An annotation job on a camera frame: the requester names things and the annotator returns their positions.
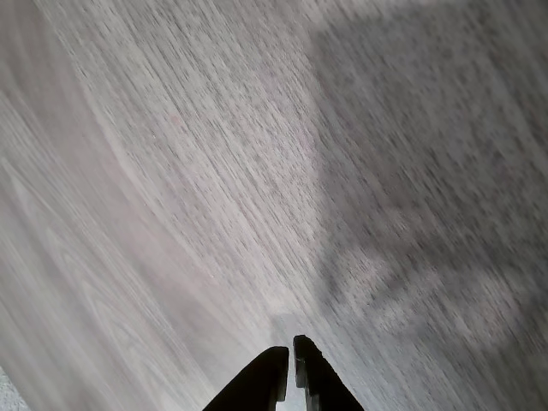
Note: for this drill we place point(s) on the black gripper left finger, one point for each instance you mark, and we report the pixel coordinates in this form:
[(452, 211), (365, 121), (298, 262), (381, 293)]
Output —
[(257, 381)]

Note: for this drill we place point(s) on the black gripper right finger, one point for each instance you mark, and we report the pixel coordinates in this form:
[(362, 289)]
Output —
[(323, 385)]

